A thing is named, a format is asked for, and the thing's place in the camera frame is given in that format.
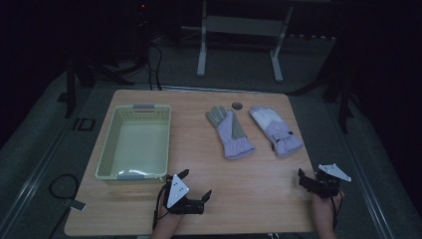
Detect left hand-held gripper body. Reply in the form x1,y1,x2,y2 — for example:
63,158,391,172
163,173,205,215

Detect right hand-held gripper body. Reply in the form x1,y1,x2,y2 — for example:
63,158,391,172
306,162,352,200

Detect lavender glove with white fingers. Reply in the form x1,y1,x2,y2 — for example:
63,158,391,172
249,106,305,157

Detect light green plastic basket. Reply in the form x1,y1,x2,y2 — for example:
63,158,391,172
95,104,172,181

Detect lavender glove with gray palm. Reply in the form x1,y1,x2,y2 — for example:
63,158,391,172
205,106,256,160

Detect person's right hand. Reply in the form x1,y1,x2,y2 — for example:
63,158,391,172
310,189,345,224

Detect person's left hand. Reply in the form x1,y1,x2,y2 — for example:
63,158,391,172
158,204,186,228

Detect black stand with angled legs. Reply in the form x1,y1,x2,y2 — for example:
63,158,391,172
288,33,357,134

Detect gray tape on floor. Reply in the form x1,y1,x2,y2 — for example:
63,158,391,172
64,198,88,212

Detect black tripod stand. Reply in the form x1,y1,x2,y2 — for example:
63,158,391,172
57,49,148,120

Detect white metal stand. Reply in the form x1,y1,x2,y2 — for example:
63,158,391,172
180,0,295,84

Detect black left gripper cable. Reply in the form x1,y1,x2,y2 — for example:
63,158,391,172
152,183,171,231

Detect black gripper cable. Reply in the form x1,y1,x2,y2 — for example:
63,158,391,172
152,183,171,231
328,194,343,231

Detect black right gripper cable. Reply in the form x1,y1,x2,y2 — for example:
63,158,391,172
328,194,343,231

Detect black rectangular floor frame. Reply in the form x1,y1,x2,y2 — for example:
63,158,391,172
72,117,97,131

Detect black hanging cables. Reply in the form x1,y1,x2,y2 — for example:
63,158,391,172
144,42,164,92

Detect black looped floor cable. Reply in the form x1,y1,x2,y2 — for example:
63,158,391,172
48,172,81,201

